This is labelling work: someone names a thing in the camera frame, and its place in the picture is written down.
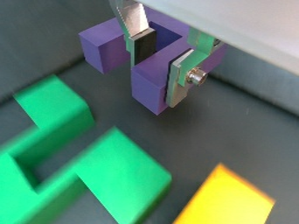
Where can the yellow long bar block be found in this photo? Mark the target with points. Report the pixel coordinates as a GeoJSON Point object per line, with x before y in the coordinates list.
{"type": "Point", "coordinates": [226, 200]}

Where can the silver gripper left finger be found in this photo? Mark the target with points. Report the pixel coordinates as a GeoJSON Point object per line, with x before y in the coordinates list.
{"type": "Point", "coordinates": [140, 36]}

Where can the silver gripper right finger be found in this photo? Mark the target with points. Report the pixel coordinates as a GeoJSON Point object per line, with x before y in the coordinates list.
{"type": "Point", "coordinates": [190, 68]}

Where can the green zigzag block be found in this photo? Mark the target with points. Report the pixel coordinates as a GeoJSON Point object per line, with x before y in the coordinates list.
{"type": "Point", "coordinates": [126, 179]}

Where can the purple U-shaped block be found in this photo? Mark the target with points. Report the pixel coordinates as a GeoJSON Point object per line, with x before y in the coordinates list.
{"type": "Point", "coordinates": [106, 53]}

